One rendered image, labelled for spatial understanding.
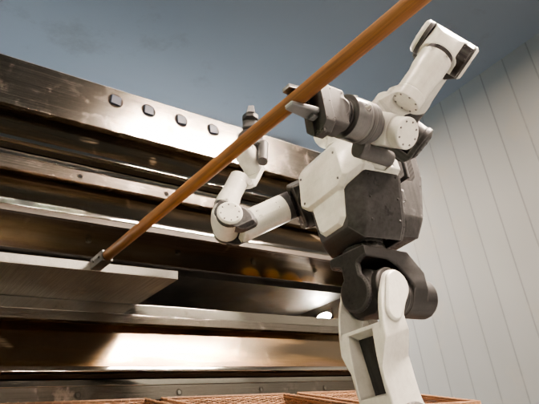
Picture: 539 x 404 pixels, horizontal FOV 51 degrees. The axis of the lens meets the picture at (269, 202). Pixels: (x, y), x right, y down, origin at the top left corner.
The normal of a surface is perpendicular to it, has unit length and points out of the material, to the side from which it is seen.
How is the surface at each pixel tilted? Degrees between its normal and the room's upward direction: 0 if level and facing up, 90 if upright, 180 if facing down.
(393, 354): 114
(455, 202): 90
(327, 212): 90
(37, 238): 168
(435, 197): 90
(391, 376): 90
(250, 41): 180
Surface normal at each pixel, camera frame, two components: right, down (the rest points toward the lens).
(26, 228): 0.25, 0.80
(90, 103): 0.61, -0.41
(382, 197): 0.50, -0.25
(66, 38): 0.12, 0.90
